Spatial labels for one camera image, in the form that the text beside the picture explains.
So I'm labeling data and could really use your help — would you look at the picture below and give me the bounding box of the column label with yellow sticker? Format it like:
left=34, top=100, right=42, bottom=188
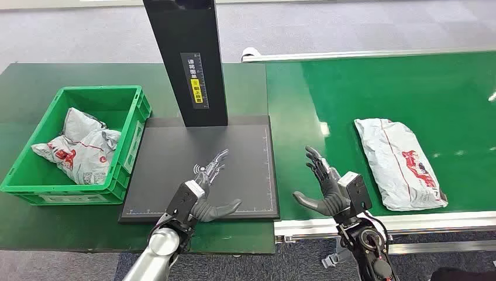
left=180, top=52, right=211, bottom=110

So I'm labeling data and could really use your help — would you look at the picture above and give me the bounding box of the black scanner column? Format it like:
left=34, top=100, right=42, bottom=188
left=142, top=0, right=229, bottom=128

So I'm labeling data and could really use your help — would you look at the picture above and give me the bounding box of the aluminium conveyor support beam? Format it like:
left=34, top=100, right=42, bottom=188
left=387, top=239, right=496, bottom=255

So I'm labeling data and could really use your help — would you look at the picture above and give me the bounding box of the crumpled plain grey mailer bag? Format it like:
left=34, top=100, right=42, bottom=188
left=63, top=107, right=108, bottom=143

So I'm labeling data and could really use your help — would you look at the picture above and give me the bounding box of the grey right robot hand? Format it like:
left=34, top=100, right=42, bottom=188
left=292, top=146, right=351, bottom=218

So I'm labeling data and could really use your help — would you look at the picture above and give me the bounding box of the thin aluminium conveyor side rail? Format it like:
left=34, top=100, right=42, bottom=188
left=240, top=47, right=496, bottom=64

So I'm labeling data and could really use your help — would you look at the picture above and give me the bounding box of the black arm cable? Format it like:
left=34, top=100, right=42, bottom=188
left=363, top=211, right=391, bottom=253

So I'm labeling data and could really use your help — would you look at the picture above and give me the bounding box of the green plastic crate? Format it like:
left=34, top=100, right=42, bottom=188
left=0, top=85, right=153, bottom=206

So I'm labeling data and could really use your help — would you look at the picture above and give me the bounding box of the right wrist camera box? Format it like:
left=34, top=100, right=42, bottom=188
left=337, top=171, right=373, bottom=219

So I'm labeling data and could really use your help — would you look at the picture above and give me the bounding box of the grey red-printed mailer bag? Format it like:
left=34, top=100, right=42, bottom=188
left=30, top=129, right=122, bottom=186

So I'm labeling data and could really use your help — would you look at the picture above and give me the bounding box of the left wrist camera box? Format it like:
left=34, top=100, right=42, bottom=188
left=166, top=180, right=205, bottom=230

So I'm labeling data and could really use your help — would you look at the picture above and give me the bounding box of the green conveyor belt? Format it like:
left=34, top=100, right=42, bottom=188
left=266, top=51, right=496, bottom=222

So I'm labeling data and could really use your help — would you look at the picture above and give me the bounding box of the long grey red-striped mailer bag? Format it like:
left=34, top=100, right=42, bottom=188
left=353, top=118, right=449, bottom=212

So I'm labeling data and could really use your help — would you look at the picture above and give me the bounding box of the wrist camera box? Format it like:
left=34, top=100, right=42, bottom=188
left=166, top=180, right=205, bottom=230
left=337, top=171, right=373, bottom=219

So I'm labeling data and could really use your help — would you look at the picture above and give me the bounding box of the black scanner base plate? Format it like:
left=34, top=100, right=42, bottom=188
left=118, top=115, right=281, bottom=225

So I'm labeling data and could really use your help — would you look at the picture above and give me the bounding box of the grey metal conveyor bracket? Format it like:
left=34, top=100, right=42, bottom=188
left=321, top=238, right=353, bottom=269

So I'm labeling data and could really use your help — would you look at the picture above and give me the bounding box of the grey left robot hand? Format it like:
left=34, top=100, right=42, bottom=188
left=190, top=149, right=243, bottom=224

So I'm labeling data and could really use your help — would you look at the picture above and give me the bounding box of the wide aluminium conveyor side rail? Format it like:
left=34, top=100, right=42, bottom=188
left=273, top=211, right=496, bottom=244

